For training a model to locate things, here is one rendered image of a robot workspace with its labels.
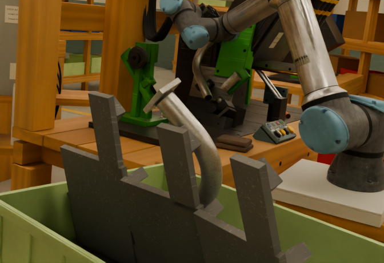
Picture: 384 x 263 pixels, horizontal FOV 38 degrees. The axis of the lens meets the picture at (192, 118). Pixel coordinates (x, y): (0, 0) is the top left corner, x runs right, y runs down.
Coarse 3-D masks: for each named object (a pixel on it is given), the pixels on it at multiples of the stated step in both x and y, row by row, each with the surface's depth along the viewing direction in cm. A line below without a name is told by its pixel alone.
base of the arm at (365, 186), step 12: (336, 156) 145; (348, 156) 141; (360, 156) 139; (372, 156) 139; (336, 168) 145; (348, 168) 141; (360, 168) 139; (372, 168) 140; (336, 180) 142; (348, 180) 140; (360, 180) 139; (372, 180) 140; (372, 192) 140
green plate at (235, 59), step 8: (240, 32) 199; (248, 32) 198; (240, 40) 199; (248, 40) 197; (224, 48) 202; (232, 48) 200; (240, 48) 198; (248, 48) 197; (224, 56) 201; (232, 56) 199; (240, 56) 198; (248, 56) 197; (224, 64) 201; (232, 64) 199; (240, 64) 197; (248, 64) 201; (216, 72) 202; (224, 72) 200; (232, 72) 198
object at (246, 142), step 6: (222, 138) 165; (228, 138) 165; (234, 138) 166; (240, 138) 167; (246, 138) 168; (216, 144) 165; (222, 144) 164; (228, 144) 164; (234, 144) 163; (240, 144) 163; (246, 144) 162; (252, 144) 168; (234, 150) 163; (240, 150) 162; (246, 150) 162
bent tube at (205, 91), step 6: (210, 42) 201; (198, 48) 203; (204, 48) 202; (198, 54) 202; (198, 60) 202; (192, 66) 202; (198, 66) 201; (198, 72) 198; (198, 78) 196; (204, 78) 196; (198, 84) 195; (204, 84) 193; (204, 90) 191; (204, 96) 190; (210, 96) 192
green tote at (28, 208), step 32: (32, 192) 96; (64, 192) 101; (224, 192) 109; (0, 224) 88; (32, 224) 82; (64, 224) 103; (288, 224) 99; (320, 224) 95; (0, 256) 89; (32, 256) 83; (64, 256) 77; (320, 256) 95; (352, 256) 91
